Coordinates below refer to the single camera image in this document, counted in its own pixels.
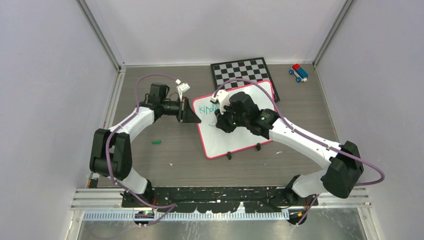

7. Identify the black and white chessboard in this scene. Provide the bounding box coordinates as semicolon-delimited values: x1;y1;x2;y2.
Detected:
210;57;280;102

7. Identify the slotted cable duct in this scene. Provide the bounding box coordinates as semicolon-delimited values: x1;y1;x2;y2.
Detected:
82;209;290;222

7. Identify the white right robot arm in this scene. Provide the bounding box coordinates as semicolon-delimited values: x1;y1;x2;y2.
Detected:
210;90;364;205

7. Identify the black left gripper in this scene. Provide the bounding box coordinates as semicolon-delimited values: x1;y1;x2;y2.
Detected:
161;97;202;124

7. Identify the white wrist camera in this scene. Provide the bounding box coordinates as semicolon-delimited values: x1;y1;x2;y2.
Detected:
175;79;190;100
210;90;230;115

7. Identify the toy brick car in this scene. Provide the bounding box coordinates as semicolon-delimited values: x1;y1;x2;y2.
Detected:
289;63;309;83

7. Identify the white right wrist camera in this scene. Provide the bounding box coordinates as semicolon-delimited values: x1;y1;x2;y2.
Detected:
210;90;230;115

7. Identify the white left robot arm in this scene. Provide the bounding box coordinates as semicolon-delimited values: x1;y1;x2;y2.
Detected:
89;83;201;207

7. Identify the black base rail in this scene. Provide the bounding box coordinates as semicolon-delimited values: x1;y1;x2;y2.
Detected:
141;186;318;214

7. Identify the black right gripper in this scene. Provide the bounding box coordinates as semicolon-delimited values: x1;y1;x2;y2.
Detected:
214;102;249;134

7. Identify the red-framed whiteboard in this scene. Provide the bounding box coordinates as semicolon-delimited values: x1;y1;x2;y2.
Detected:
192;80;275;159

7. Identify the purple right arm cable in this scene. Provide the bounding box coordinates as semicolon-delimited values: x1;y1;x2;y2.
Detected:
213;78;386;229

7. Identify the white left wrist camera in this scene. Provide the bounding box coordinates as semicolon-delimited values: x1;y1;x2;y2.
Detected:
175;79;190;100

